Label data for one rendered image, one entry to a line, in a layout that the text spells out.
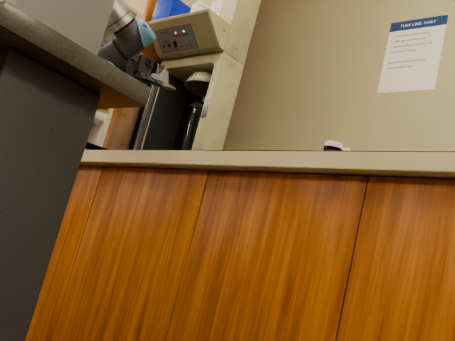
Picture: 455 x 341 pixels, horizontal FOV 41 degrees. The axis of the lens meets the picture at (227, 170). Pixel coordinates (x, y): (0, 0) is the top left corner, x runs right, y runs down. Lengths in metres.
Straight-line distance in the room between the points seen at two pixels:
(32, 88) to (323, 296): 0.67
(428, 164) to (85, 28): 0.69
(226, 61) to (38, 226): 1.18
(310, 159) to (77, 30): 0.54
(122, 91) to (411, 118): 1.21
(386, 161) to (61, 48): 0.63
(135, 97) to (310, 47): 1.43
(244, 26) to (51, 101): 1.21
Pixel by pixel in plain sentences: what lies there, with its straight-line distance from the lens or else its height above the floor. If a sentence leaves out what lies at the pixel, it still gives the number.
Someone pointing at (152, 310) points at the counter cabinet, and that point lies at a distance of 1.55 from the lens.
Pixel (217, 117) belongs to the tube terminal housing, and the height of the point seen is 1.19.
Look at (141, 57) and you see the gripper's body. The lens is 2.01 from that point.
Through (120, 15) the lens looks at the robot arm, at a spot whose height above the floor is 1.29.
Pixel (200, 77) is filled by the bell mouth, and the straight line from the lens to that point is 2.18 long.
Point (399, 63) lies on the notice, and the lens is 2.24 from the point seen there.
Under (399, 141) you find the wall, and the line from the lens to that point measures 2.11.
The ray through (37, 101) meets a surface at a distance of 1.11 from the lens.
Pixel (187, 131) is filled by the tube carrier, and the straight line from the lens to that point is 2.15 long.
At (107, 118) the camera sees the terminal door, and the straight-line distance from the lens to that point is 2.22.
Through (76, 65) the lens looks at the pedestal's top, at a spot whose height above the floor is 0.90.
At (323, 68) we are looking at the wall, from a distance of 2.40.
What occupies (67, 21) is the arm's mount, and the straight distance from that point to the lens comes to 1.20.
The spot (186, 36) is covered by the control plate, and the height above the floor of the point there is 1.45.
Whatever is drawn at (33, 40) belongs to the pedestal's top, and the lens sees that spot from 1.04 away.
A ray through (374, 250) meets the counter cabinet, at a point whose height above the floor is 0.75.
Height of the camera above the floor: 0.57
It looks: 13 degrees up
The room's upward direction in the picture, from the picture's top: 14 degrees clockwise
